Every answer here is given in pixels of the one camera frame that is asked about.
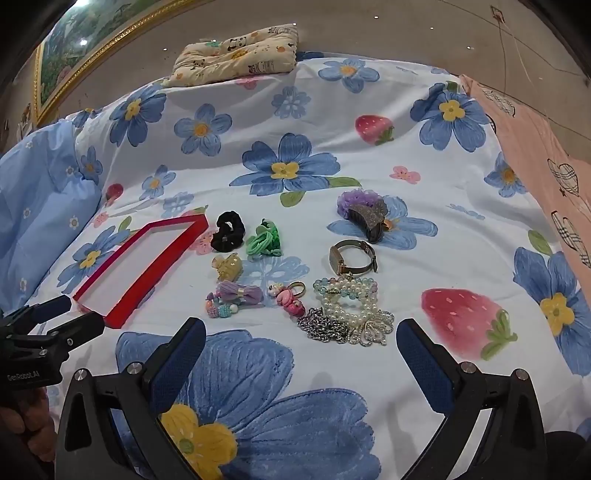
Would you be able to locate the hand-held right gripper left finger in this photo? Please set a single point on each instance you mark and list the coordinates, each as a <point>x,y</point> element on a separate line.
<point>180,369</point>

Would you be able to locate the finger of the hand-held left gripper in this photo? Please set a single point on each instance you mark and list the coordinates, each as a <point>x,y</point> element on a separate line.
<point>78,330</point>
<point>51,308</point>

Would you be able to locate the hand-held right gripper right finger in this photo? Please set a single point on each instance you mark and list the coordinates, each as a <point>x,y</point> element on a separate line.
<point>425,369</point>

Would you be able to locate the purple bow hair clip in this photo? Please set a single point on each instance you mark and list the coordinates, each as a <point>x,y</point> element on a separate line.
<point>231,291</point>

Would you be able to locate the red jewelry tray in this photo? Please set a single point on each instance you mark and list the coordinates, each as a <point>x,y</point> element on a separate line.
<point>154,277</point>

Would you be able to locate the yellow hair claw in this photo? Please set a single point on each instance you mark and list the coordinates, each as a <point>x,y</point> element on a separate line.
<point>228,266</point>

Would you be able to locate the black scrunchie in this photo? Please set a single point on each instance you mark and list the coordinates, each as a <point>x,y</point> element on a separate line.
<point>233,219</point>

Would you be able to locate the person's left hand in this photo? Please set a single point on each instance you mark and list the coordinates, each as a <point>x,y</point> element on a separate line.
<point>34,431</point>

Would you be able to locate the light blue pillow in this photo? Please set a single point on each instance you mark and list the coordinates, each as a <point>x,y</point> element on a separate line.
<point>41,194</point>

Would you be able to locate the gold wristwatch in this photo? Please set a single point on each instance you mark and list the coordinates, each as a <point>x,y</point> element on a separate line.
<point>337,261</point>

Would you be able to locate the glitter hair claw clip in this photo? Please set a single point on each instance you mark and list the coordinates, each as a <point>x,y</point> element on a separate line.
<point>369,217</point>

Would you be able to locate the purple scrunchie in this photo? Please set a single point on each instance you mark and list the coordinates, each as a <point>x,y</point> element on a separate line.
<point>355,201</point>

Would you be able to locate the pink printed blanket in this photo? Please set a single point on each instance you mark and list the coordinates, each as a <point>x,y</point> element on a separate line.
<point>545,152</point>

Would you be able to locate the floral bedsheet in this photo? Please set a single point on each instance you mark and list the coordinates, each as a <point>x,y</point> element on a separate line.
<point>323,138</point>

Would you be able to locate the gold framed painting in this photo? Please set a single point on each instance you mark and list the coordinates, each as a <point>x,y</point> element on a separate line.
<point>78,41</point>

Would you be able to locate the panda print pillow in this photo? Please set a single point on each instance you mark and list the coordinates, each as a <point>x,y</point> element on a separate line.
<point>231,55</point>

